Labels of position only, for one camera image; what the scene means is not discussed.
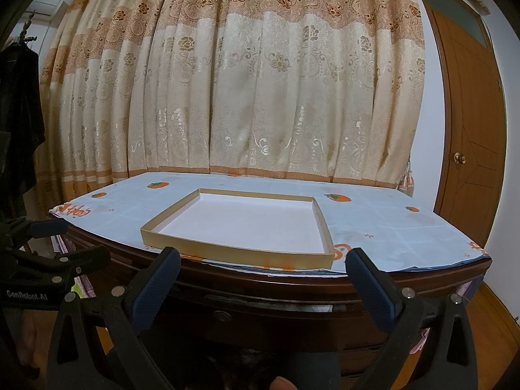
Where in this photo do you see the colourful books stack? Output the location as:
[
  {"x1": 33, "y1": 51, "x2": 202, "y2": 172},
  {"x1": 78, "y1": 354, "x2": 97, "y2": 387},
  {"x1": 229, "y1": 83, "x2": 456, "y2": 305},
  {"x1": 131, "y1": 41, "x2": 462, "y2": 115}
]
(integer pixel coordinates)
[{"x1": 50, "y1": 232, "x2": 99, "y2": 300}]

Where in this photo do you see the curtain tassel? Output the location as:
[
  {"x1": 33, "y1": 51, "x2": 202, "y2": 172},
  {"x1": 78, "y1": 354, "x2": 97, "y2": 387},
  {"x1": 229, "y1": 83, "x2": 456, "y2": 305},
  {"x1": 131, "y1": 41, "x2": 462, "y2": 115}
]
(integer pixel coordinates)
[{"x1": 397, "y1": 159, "x2": 415, "y2": 197}]

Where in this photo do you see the shallow cardboard tray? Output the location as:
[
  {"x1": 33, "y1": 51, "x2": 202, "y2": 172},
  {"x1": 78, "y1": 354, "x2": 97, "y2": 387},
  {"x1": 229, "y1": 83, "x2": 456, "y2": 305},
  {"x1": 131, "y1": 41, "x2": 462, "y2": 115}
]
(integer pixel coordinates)
[{"x1": 140, "y1": 188, "x2": 335, "y2": 270}]

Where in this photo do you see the brown wooden door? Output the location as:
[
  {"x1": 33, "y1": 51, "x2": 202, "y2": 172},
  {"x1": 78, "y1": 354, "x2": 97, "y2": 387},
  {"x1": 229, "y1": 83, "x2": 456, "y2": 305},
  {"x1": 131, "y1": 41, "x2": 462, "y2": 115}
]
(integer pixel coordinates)
[{"x1": 422, "y1": 0, "x2": 507, "y2": 247}]

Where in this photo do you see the brass door knob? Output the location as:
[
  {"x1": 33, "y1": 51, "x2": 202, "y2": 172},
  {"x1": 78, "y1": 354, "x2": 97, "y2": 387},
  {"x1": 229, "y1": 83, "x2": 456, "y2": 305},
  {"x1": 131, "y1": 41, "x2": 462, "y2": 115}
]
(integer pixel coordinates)
[{"x1": 453, "y1": 151, "x2": 466, "y2": 165}]

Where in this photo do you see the beige floral curtain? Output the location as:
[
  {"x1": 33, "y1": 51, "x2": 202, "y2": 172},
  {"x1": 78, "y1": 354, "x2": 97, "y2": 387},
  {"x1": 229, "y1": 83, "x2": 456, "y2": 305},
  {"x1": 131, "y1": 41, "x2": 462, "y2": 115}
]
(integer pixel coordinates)
[{"x1": 35, "y1": 0, "x2": 425, "y2": 208}]

